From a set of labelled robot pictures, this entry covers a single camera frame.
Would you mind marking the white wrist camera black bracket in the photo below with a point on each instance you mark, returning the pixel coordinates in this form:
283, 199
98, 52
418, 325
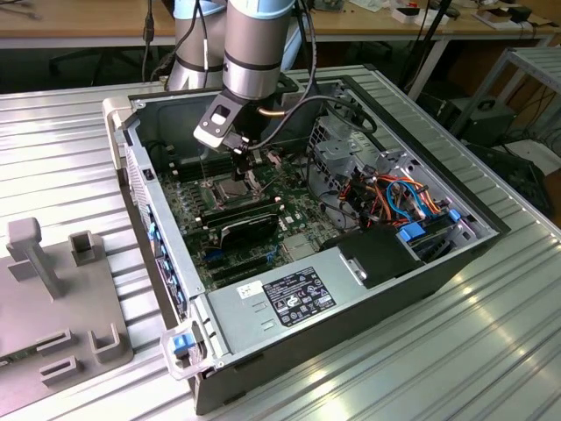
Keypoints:
219, 116

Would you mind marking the thin metal locking lever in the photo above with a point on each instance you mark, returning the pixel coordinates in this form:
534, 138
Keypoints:
204, 172
269, 184

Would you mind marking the brown cardboard box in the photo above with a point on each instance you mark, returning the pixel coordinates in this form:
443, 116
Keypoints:
493, 17

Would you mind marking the grey metal frame table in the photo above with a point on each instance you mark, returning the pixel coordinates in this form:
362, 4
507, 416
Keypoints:
541, 66

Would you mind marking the silver power supply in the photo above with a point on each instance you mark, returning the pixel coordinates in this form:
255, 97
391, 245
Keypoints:
236, 324

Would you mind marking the black graphics card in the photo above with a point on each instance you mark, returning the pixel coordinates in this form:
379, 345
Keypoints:
250, 232

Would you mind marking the green RAM stick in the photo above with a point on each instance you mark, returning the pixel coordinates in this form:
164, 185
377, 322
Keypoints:
22, 353

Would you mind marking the white cardboard box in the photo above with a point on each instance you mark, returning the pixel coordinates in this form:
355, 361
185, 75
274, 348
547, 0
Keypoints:
407, 15

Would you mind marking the black expansion slot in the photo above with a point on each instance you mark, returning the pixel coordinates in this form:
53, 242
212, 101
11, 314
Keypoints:
245, 273
239, 262

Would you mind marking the small blue clip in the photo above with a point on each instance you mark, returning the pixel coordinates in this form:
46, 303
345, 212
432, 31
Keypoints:
454, 216

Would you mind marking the silver CPU plate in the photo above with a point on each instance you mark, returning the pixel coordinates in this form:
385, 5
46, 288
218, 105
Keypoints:
231, 188

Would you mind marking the grey parts rack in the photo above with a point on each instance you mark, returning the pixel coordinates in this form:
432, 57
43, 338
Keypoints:
70, 302

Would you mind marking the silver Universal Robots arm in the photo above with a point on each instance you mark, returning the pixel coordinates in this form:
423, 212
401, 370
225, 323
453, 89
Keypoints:
250, 44

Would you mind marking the black power adapter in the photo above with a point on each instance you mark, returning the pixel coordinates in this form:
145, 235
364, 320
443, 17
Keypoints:
522, 14

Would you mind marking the open grey PC case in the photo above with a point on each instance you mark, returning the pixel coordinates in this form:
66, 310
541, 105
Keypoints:
333, 351

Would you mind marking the hard disk in blue carrier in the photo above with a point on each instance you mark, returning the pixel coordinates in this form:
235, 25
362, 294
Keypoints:
412, 231

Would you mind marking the blue case latch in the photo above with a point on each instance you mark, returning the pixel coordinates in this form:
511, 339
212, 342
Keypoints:
182, 344

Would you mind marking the black RAM slot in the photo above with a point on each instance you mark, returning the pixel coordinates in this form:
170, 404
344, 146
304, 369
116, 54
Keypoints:
239, 208
239, 216
188, 173
188, 178
239, 212
188, 162
188, 167

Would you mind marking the long wooden desk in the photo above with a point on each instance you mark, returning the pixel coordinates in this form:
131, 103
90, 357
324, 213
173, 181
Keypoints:
66, 19

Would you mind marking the CPU socket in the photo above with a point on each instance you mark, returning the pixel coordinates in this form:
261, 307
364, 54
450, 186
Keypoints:
228, 201

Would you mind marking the black plastic cover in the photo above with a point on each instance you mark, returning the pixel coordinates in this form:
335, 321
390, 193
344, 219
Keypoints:
377, 254

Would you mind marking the silver perforated drive cage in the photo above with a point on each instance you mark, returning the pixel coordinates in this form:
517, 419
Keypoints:
337, 153

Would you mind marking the green motherboard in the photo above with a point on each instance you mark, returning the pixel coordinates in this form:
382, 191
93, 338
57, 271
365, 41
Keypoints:
302, 206

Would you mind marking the silver chipset heatsink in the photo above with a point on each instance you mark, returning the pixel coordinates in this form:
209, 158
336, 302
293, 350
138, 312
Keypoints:
300, 247

